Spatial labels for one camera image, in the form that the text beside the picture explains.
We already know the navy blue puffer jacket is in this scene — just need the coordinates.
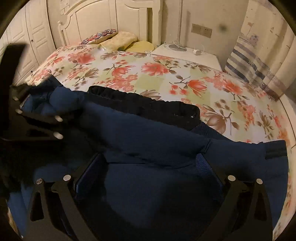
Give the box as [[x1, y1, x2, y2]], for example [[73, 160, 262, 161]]
[[6, 77, 288, 240]]

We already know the white wardrobe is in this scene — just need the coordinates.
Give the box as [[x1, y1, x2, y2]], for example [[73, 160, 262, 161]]
[[1, 0, 56, 84]]

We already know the floral bed quilt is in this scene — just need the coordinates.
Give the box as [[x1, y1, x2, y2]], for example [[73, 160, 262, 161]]
[[26, 45, 292, 240]]

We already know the round patterned cushion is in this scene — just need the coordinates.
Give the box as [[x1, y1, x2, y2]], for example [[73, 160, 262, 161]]
[[80, 29, 118, 45]]

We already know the cream yellow pillow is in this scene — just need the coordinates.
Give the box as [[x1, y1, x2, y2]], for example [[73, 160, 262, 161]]
[[100, 31, 138, 51]]

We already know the striped patterned curtain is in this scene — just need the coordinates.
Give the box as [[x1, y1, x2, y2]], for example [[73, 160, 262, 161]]
[[225, 1, 295, 100]]

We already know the white wooden headboard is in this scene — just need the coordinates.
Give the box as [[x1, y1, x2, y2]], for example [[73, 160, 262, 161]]
[[58, 1, 163, 46]]

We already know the white nightstand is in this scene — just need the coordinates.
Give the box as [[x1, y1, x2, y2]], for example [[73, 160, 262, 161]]
[[152, 44, 222, 71]]

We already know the white desk lamp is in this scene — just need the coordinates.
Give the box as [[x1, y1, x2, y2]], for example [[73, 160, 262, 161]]
[[168, 0, 187, 52]]

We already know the white charger with cable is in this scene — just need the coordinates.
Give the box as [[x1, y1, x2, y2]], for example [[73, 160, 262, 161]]
[[164, 41, 204, 56]]

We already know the wall switch socket plate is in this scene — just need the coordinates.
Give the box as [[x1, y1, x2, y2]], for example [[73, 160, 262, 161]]
[[191, 24, 212, 38]]

